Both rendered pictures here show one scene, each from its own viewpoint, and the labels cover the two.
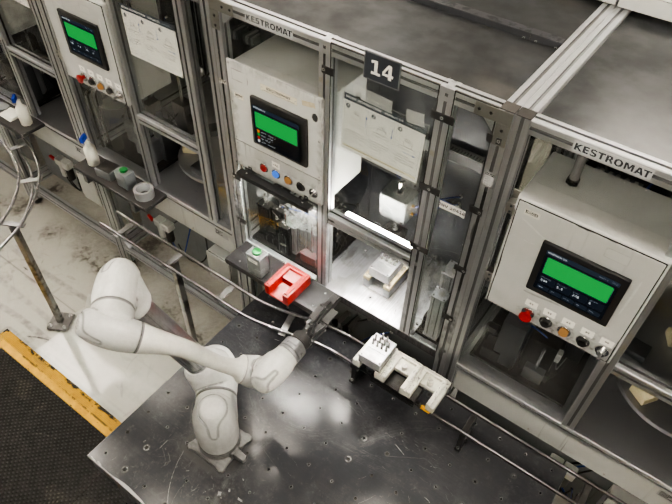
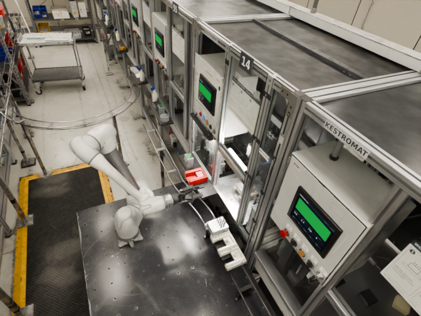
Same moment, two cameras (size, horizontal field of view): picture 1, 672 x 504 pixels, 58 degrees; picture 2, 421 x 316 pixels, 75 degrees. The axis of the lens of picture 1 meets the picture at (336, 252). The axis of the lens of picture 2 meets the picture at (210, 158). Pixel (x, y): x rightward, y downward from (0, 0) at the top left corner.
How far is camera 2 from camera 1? 77 cm
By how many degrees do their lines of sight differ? 20
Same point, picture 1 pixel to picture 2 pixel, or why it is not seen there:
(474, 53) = (306, 70)
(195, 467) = (111, 239)
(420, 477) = (207, 303)
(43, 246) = (135, 135)
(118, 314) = (88, 143)
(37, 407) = (93, 192)
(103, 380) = (122, 194)
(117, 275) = (101, 128)
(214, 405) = (125, 212)
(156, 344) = (99, 165)
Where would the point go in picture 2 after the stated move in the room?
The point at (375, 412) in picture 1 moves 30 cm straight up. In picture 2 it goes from (206, 258) to (208, 234)
